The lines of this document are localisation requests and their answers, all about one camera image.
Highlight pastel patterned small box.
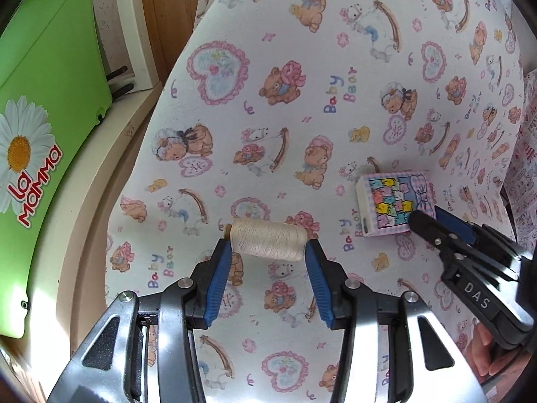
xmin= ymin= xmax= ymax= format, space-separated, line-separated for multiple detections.
xmin=355 ymin=171 xmax=436 ymax=236

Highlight cream thread spool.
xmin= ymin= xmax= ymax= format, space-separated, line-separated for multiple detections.
xmin=224 ymin=218 xmax=308 ymax=262

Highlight right hand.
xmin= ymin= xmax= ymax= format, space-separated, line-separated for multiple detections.
xmin=464 ymin=323 xmax=531 ymax=388

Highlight pink print cloth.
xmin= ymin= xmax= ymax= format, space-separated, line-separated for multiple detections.
xmin=503 ymin=70 xmax=537 ymax=252

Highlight bear print cloth cover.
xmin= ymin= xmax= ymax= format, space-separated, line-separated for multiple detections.
xmin=106 ymin=0 xmax=524 ymax=402

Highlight green La Mamma storage box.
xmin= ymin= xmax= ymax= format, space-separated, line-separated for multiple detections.
xmin=1 ymin=0 xmax=112 ymax=339

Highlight white shelf unit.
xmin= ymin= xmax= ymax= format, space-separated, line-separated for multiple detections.
xmin=92 ymin=0 xmax=160 ymax=102

